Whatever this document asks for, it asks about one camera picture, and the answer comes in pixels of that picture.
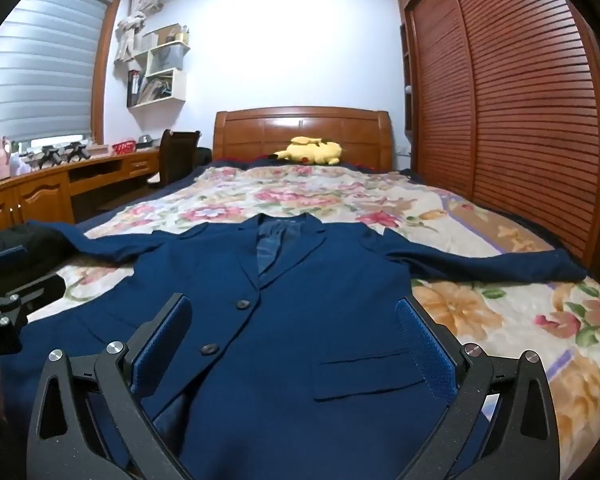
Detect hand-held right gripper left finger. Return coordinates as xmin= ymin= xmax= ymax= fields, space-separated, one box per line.
xmin=26 ymin=292 xmax=201 ymax=480

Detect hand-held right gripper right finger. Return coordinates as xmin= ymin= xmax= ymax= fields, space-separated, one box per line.
xmin=395 ymin=296 xmax=563 ymax=480

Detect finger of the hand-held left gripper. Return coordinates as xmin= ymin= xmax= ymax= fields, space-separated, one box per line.
xmin=0 ymin=245 xmax=27 ymax=273
xmin=0 ymin=280 xmax=67 ymax=333

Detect blue suit jacket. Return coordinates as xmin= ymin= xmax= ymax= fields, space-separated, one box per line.
xmin=27 ymin=212 xmax=588 ymax=480

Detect dark cloth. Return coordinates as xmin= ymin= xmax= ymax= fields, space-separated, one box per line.
xmin=0 ymin=225 xmax=76 ymax=263

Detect wooden desk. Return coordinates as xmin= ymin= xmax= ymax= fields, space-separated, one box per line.
xmin=0 ymin=147 xmax=163 ymax=231

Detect black stand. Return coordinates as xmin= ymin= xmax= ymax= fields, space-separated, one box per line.
xmin=35 ymin=146 xmax=66 ymax=167
xmin=62 ymin=142 xmax=94 ymax=164

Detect floral blanket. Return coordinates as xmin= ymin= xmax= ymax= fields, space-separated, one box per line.
xmin=45 ymin=162 xmax=600 ymax=480

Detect grey window blind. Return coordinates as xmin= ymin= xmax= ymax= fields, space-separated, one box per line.
xmin=0 ymin=0 xmax=106 ymax=151

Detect dark wooden chair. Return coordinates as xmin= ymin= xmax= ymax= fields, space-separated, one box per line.
xmin=147 ymin=129 xmax=203 ymax=186

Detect books on shelf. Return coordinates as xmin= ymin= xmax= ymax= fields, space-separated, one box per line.
xmin=129 ymin=71 xmax=174 ymax=107

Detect yellow plush toy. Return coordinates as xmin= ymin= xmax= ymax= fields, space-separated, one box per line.
xmin=272 ymin=136 xmax=343 ymax=166

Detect wooden bed headboard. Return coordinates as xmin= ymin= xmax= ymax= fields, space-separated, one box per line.
xmin=212 ymin=106 xmax=395 ymax=171

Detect wooden louvered wardrobe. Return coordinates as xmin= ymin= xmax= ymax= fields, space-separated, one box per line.
xmin=395 ymin=0 xmax=600 ymax=268

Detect tied beige curtain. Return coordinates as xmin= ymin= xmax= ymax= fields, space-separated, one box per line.
xmin=114 ymin=0 xmax=163 ymax=63

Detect wooden window frame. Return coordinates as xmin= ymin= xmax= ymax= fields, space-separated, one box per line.
xmin=45 ymin=0 xmax=123 ymax=146

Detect white wall shelf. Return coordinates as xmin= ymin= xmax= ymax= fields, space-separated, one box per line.
xmin=126 ymin=22 xmax=191 ymax=108

